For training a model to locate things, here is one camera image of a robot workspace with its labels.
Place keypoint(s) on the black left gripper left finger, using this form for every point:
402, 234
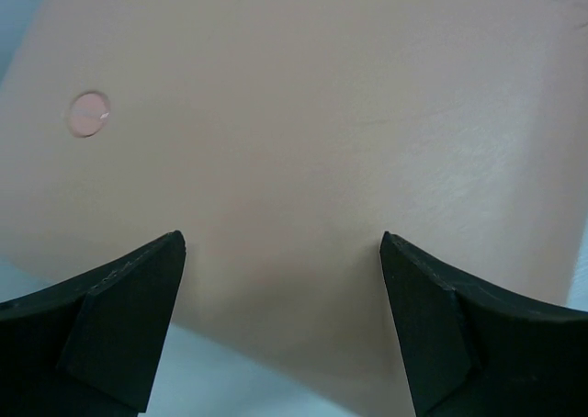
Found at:
91, 345

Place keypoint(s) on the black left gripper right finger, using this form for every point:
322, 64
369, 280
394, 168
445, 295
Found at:
471, 348

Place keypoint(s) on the pink suitcase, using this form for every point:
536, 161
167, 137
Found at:
283, 138

